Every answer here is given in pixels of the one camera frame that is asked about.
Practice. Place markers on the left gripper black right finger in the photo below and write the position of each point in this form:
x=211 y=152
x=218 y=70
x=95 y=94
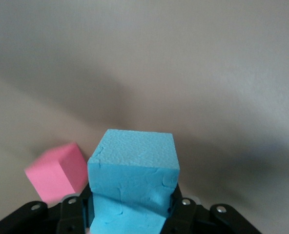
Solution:
x=188 y=214

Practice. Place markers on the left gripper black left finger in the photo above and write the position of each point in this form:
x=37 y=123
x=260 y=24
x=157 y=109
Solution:
x=68 y=214

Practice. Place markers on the red foam cube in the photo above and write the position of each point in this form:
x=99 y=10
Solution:
x=56 y=173

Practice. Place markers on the cyan foam cube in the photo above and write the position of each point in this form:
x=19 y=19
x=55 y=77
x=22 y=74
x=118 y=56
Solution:
x=134 y=170

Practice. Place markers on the brown table cover sheet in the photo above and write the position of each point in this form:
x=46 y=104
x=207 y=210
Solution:
x=159 y=61

